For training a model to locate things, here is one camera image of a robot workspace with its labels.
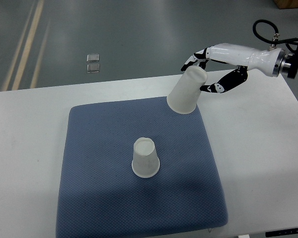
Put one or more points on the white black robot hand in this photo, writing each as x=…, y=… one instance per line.
x=270, y=62

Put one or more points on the white paper cup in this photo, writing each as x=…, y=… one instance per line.
x=184, y=96
x=145, y=163

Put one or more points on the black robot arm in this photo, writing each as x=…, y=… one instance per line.
x=293, y=48

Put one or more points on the wooden furniture corner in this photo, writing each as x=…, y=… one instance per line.
x=286, y=4

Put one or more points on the black table edge panel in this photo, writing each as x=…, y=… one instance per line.
x=286, y=232

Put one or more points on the upper metal floor plate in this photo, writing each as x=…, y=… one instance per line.
x=92, y=57

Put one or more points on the metal floor plate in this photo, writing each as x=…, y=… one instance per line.
x=93, y=68
x=92, y=57

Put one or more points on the lower metal floor plate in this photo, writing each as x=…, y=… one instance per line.
x=93, y=68

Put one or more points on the blue grey foam mat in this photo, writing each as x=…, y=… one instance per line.
x=101, y=197

